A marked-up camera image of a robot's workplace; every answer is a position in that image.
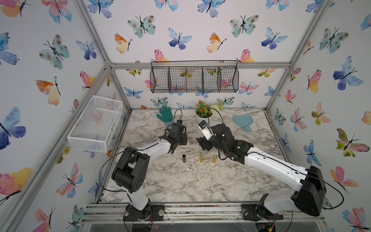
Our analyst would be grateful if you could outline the white flower pot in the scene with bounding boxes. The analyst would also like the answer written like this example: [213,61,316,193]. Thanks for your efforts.
[196,114,213,125]

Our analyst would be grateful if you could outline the black wire wall basket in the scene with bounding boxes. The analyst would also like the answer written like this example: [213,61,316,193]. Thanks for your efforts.
[147,60,240,94]

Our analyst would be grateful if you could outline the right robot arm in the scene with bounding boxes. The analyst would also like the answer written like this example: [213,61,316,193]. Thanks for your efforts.
[197,120,327,221]

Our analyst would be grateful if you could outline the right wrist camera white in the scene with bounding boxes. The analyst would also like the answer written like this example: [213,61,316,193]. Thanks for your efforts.
[198,120,213,141]

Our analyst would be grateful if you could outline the white mesh wall basket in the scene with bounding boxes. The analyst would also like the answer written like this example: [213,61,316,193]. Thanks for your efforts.
[67,95,122,153]

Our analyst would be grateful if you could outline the artificial flower plant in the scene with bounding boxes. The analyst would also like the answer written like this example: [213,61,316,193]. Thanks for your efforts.
[195,101,224,116]

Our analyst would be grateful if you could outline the teal hand-shaped silicone mat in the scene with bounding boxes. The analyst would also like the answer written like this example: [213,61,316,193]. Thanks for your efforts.
[156,106,174,124]

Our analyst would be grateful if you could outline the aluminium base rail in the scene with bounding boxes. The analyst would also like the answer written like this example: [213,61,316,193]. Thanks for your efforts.
[82,202,325,224]

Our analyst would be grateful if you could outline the light blue handled dish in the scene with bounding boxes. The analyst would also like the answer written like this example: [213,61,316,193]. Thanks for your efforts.
[233,115,253,132]

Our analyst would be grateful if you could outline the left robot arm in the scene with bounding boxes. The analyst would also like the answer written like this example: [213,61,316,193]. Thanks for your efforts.
[111,120,187,221]

